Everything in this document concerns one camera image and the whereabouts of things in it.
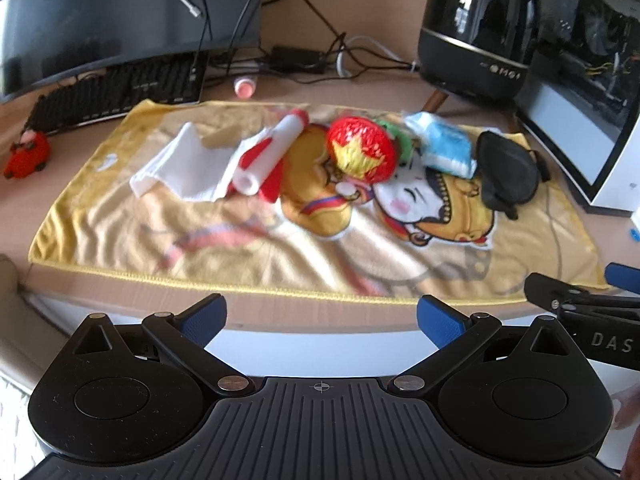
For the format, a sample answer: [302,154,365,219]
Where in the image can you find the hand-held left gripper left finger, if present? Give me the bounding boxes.
[72,294,251,394]

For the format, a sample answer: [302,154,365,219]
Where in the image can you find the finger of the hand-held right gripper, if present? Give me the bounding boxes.
[524,272,640,322]
[604,262,640,292]

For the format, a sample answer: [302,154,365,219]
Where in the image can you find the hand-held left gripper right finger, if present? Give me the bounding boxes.
[392,295,571,394]

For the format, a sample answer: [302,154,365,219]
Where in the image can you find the white tissue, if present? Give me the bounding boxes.
[129,122,281,203]

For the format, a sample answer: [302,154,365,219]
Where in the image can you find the red container yellow star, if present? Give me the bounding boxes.
[326,115,401,183]

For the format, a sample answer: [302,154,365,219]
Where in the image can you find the yellow printed towel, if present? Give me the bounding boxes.
[27,99,613,306]

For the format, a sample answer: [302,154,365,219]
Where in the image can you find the black eye mask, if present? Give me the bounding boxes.
[475,130,552,221]

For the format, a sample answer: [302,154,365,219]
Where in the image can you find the white computer case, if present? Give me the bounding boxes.
[515,0,640,211]

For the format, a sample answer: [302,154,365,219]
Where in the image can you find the blue white tissue packet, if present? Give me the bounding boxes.
[402,110,476,178]

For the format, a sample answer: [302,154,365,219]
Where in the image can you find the red white rolled cloth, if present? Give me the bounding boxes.
[227,107,311,204]

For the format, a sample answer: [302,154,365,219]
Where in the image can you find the green plastic object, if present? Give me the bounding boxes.
[372,119,416,166]

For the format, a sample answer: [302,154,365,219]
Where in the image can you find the grey chair armrest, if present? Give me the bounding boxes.
[0,255,71,391]

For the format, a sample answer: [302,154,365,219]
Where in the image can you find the red crochet toy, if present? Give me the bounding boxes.
[2,130,51,180]

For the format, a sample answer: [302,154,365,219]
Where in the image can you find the black keyboard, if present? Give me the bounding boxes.
[25,50,211,136]

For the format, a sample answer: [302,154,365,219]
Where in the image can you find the black power adapter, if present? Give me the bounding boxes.
[270,46,326,73]

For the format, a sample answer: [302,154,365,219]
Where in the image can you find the black round speaker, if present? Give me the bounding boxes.
[417,0,543,133]

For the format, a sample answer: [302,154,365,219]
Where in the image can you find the black curved monitor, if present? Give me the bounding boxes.
[0,0,266,106]

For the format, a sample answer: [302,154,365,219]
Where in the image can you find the black cables and adapter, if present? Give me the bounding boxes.
[337,35,421,79]

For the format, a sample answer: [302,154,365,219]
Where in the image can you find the black hanging cable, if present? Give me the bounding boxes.
[192,0,217,91]

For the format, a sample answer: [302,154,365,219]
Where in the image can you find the black wall cable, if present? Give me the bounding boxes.
[262,0,347,53]

